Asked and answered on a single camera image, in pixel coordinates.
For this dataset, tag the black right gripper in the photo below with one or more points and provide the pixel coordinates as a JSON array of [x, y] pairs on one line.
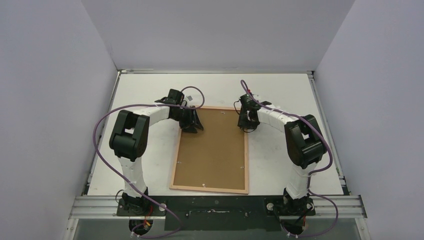
[[248, 118]]

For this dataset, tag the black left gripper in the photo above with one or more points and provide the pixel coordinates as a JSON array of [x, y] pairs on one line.
[[192, 123]]

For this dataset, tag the brown cardboard backing board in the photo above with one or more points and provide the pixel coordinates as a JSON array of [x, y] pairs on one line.
[[212, 152]]

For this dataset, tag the pink wooden picture frame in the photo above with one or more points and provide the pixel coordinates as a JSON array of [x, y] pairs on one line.
[[208, 190]]

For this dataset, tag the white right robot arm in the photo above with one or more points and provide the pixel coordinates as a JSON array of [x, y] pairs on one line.
[[304, 147]]

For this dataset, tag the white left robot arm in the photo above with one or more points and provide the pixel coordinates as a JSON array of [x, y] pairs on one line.
[[129, 140]]

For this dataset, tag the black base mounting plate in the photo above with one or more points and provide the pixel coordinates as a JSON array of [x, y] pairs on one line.
[[220, 213]]

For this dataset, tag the aluminium front rail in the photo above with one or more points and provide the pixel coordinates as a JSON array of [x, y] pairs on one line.
[[106, 207]]

